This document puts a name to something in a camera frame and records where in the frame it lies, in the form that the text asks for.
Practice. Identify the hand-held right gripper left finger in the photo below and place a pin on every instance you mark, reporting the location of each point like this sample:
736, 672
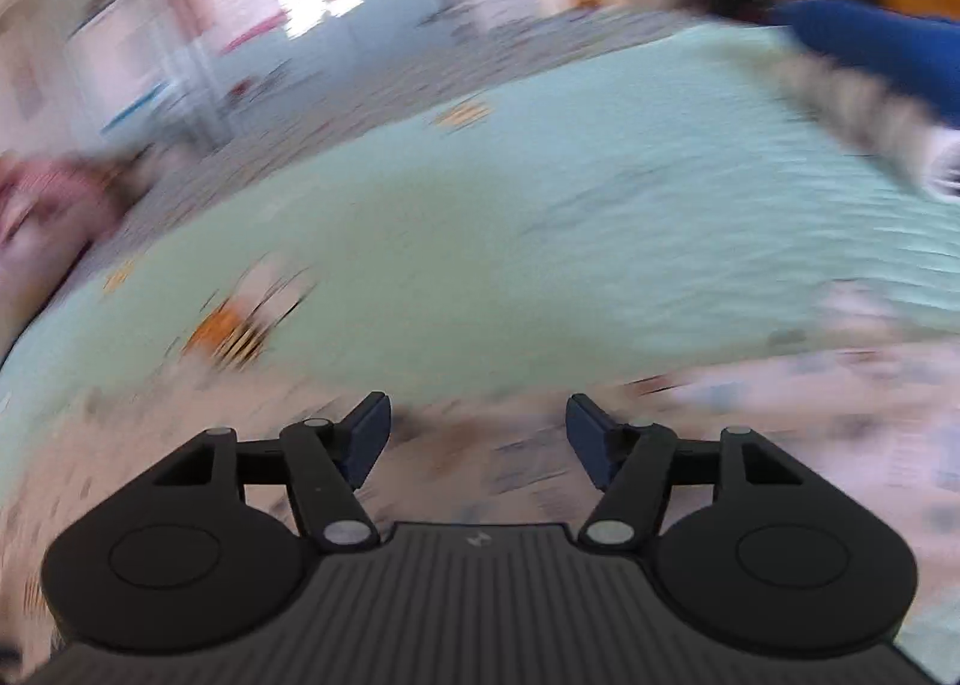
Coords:
369, 433

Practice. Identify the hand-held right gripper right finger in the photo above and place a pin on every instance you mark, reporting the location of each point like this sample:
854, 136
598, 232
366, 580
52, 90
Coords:
586, 437

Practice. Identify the blue folded cloth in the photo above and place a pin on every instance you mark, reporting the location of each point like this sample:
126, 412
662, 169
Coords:
885, 47

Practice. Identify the green bee print bedspread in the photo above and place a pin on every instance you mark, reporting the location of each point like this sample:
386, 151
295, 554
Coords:
525, 242

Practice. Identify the white printed garment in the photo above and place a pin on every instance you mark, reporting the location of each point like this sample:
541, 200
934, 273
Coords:
480, 445

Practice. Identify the sliding door wardrobe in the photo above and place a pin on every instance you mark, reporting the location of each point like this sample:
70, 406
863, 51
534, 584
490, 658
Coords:
225, 17

